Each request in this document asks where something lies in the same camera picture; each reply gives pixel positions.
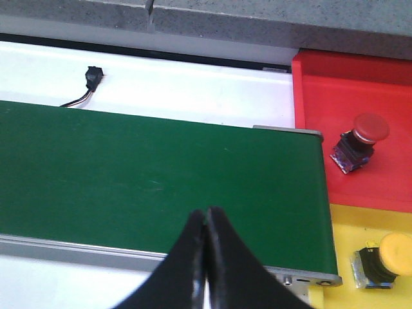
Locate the grey stone slab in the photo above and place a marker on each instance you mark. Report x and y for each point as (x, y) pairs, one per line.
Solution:
(24, 16)
(377, 28)

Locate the green conveyor belt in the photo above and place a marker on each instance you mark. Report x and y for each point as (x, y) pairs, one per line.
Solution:
(145, 180)

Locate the yellow plastic tray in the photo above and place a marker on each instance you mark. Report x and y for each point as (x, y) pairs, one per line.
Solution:
(352, 228)

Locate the red plastic tray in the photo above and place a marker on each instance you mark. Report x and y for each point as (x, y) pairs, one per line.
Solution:
(330, 90)

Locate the yellow mushroom push button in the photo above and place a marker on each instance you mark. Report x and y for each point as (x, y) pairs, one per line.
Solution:
(377, 265)

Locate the black sensor with cable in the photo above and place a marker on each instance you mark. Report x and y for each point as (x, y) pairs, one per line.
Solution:
(94, 76)

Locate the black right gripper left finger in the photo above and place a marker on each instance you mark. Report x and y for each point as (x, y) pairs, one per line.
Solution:
(179, 280)

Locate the grey stone slab right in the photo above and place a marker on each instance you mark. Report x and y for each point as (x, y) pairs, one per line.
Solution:
(377, 28)

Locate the grey stone slab left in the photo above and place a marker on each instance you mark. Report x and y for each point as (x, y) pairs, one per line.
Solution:
(24, 16)

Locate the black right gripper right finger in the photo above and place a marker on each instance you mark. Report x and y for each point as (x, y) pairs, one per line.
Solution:
(236, 278)

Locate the red mushroom push button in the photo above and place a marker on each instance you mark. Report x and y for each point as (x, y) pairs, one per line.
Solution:
(356, 146)

